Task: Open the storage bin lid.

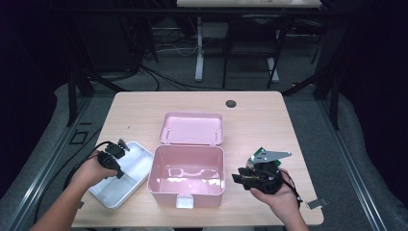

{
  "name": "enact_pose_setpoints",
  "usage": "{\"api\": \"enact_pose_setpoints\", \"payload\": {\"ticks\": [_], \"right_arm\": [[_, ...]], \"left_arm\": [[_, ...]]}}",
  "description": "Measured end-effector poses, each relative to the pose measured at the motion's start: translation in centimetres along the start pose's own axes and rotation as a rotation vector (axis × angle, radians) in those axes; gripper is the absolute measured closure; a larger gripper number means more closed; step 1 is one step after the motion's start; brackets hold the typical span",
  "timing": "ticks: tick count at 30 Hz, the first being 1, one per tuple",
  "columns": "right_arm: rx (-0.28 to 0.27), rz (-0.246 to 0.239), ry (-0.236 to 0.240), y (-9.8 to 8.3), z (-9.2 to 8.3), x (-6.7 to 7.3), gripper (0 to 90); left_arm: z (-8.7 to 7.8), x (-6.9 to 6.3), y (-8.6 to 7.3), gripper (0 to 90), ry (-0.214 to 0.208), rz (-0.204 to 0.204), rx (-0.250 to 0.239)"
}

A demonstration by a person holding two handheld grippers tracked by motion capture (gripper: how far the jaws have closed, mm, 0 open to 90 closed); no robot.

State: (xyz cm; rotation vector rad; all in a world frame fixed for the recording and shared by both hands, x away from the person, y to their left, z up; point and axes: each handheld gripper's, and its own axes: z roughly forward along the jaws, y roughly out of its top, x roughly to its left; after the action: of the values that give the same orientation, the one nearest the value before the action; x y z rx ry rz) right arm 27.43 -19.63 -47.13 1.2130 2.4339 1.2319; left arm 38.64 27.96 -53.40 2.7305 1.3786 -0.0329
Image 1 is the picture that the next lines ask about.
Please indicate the person's left hand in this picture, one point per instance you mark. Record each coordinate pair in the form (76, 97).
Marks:
(93, 170)

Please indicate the dark round table hole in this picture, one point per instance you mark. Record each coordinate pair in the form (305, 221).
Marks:
(231, 103)

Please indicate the white plastic tray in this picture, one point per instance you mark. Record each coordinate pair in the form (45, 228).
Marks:
(134, 163)

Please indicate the metal table clip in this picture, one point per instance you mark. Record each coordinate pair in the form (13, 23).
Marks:
(317, 203)

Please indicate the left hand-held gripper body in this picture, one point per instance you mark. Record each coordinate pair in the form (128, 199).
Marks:
(110, 157)

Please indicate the aluminium floor rail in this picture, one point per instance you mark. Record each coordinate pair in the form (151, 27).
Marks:
(41, 173)
(352, 166)

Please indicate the black chair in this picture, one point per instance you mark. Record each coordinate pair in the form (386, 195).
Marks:
(256, 35)

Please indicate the pink lidded storage box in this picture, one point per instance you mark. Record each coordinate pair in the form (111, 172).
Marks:
(189, 166)

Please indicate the black metal stand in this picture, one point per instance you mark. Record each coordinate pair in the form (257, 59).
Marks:
(335, 96)
(72, 96)

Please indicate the person's right hand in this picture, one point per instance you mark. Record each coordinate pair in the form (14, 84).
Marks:
(282, 202)

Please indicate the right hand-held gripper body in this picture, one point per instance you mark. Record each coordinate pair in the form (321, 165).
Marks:
(264, 178)

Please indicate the white background desk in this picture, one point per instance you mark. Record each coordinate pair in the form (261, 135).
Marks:
(199, 48)

